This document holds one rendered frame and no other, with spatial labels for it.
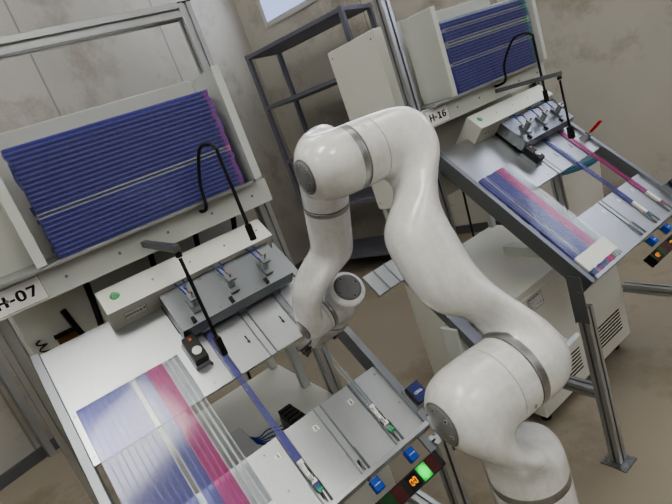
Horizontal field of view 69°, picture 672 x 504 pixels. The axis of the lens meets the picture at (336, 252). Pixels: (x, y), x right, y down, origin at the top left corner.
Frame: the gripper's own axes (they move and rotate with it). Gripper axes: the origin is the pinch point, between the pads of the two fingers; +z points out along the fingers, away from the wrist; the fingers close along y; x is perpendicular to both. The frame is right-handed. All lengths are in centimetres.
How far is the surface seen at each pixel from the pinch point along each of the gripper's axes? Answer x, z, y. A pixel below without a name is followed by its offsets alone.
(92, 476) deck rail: -2, 0, 59
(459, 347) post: 23.2, -1.8, -32.3
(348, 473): 29.9, -3.8, 14.5
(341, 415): 18.7, -1.9, 7.3
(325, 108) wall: -244, 217, -242
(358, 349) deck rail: 7.5, -0.1, -7.9
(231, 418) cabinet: -7, 62, 19
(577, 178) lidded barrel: -17, 87, -252
